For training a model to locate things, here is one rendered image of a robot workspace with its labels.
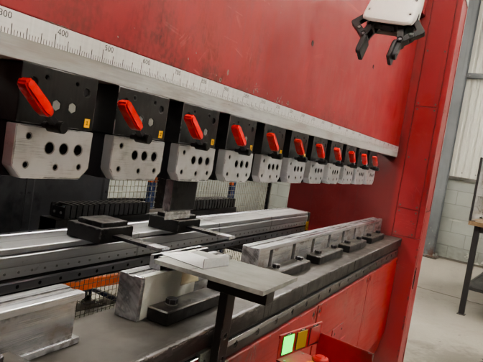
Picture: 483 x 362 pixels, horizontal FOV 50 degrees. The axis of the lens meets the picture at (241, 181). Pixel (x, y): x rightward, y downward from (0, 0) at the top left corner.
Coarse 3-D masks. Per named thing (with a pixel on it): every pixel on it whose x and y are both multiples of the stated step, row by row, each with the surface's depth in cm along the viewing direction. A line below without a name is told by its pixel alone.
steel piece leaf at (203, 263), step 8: (168, 256) 116; (176, 256) 116; (184, 256) 118; (192, 256) 119; (200, 256) 120; (224, 256) 115; (192, 264) 112; (200, 264) 113; (208, 264) 111; (216, 264) 113; (224, 264) 115
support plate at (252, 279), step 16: (208, 256) 122; (192, 272) 108; (208, 272) 108; (224, 272) 110; (240, 272) 112; (256, 272) 114; (272, 272) 117; (240, 288) 102; (256, 288) 101; (272, 288) 104
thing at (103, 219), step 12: (84, 216) 130; (96, 216) 132; (108, 216) 135; (72, 228) 128; (84, 228) 126; (96, 228) 124; (108, 228) 126; (120, 228) 130; (132, 228) 134; (96, 240) 124; (108, 240) 126; (120, 240) 126; (132, 240) 125
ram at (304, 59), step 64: (0, 0) 68; (64, 0) 77; (128, 0) 89; (192, 0) 104; (256, 0) 127; (320, 0) 163; (64, 64) 79; (192, 64) 108; (256, 64) 133; (320, 64) 172; (384, 64) 245; (384, 128) 267
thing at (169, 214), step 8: (168, 184) 115; (176, 184) 116; (184, 184) 119; (192, 184) 122; (168, 192) 115; (176, 192) 116; (184, 192) 119; (192, 192) 122; (168, 200) 115; (176, 200) 117; (184, 200) 120; (192, 200) 123; (168, 208) 115; (176, 208) 118; (184, 208) 120; (192, 208) 123; (168, 216) 117; (176, 216) 120; (184, 216) 123
